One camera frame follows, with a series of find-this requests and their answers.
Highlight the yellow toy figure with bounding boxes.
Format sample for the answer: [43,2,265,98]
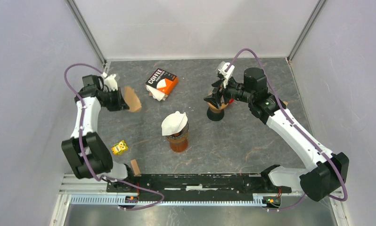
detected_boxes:
[111,140,129,155]

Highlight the amber glass carafe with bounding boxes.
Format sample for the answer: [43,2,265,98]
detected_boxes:
[166,137,188,153]

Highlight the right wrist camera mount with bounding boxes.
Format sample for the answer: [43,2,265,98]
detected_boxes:
[217,61,235,89]

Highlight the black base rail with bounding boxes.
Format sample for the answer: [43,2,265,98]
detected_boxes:
[106,168,292,201]

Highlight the coffee filter box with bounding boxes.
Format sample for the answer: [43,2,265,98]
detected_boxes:
[145,68,179,95]

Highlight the dark red black dripper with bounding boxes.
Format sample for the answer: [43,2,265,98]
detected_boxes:
[206,107,224,121]

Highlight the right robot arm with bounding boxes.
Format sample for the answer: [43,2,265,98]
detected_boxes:
[204,63,349,202]

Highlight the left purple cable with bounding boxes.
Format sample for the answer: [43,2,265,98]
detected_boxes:
[64,64,165,211]

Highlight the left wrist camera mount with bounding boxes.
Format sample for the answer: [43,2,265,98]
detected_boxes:
[101,72,119,92]

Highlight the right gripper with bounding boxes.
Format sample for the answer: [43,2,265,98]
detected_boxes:
[204,74,254,110]

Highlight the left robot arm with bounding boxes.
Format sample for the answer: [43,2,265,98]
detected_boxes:
[61,75,129,179]

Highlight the white slotted cable duct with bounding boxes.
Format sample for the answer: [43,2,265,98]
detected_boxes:
[70,194,281,207]

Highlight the white paper coffee filter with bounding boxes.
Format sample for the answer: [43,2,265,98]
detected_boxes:
[161,111,188,136]

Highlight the purple cable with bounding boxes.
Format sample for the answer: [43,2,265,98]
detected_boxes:
[64,64,165,211]
[225,48,348,213]

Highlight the dark glass dripper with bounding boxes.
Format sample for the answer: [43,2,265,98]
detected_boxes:
[166,123,189,140]

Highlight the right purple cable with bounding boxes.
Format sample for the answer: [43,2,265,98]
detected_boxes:
[225,48,348,213]

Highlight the single brown paper filter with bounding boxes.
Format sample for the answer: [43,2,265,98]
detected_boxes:
[124,86,142,113]

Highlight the wooden rectangular block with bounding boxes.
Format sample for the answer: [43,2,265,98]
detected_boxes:
[131,159,141,176]

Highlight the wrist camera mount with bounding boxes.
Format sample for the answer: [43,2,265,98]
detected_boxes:
[217,61,235,89]
[101,72,119,92]

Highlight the wooden ring holder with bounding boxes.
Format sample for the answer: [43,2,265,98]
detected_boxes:
[205,94,229,110]

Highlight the brown paper coffee filters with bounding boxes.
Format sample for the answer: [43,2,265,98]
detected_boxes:
[146,85,168,101]

